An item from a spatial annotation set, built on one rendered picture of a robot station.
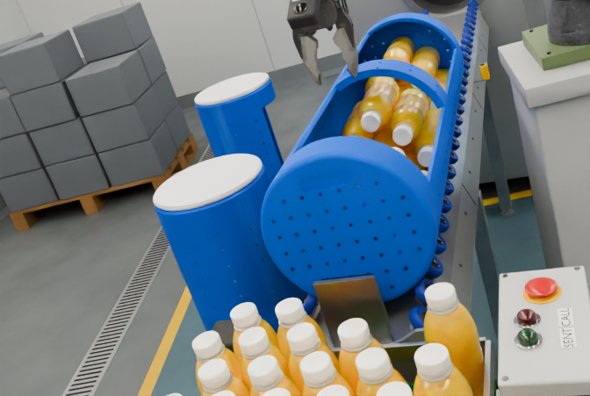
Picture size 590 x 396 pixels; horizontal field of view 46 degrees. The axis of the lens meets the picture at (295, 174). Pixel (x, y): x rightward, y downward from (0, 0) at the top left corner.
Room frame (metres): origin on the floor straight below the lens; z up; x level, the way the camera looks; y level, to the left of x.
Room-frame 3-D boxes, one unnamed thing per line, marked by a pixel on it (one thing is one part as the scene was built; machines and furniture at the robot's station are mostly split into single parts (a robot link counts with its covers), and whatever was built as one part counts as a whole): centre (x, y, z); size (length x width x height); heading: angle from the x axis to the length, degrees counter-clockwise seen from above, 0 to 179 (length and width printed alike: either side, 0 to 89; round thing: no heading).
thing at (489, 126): (2.78, -0.86, 0.31); 0.06 x 0.06 x 0.63; 68
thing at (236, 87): (2.44, 0.12, 1.03); 0.28 x 0.28 x 0.01
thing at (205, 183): (1.60, 0.21, 1.03); 0.28 x 0.28 x 0.01
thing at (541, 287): (0.68, -0.23, 1.11); 0.04 x 0.04 x 0.01
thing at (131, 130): (4.97, 1.33, 0.59); 1.20 x 0.80 x 1.19; 77
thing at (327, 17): (1.21, -0.13, 1.43); 0.09 x 0.08 x 0.12; 157
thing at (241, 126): (2.44, 0.12, 0.59); 0.28 x 0.28 x 0.88
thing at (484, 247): (1.88, -0.49, 0.31); 0.06 x 0.06 x 0.63; 68
